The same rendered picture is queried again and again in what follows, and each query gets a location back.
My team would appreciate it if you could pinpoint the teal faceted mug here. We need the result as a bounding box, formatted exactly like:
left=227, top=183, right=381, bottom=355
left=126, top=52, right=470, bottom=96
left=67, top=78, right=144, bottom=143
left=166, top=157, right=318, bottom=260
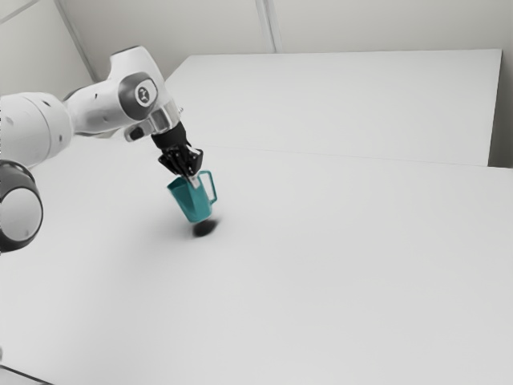
left=166, top=170, right=219, bottom=224

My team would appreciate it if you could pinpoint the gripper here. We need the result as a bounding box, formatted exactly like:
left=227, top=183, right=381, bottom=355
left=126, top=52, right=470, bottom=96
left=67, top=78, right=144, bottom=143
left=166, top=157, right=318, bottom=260
left=151, top=122, right=205, bottom=190

